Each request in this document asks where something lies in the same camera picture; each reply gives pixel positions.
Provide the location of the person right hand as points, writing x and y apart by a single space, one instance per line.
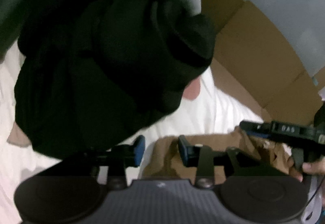
315 168

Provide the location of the brown cardboard sheet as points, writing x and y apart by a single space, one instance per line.
254 63

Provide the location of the brown t-shirt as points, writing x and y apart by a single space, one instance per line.
239 155

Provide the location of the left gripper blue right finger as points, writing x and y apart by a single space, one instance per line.
200 157

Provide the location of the black garment left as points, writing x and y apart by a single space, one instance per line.
98 71

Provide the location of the white bear print duvet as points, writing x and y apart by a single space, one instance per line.
212 112

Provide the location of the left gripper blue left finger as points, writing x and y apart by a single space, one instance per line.
119 158

